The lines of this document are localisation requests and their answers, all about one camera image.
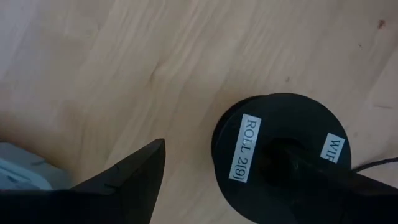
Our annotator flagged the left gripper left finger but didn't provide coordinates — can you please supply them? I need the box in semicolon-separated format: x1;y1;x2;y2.
0;139;166;224

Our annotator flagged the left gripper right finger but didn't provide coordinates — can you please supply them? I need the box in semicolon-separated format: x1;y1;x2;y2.
282;146;398;224

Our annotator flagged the long thin black cord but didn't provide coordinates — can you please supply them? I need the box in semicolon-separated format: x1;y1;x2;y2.
350;157;398;174

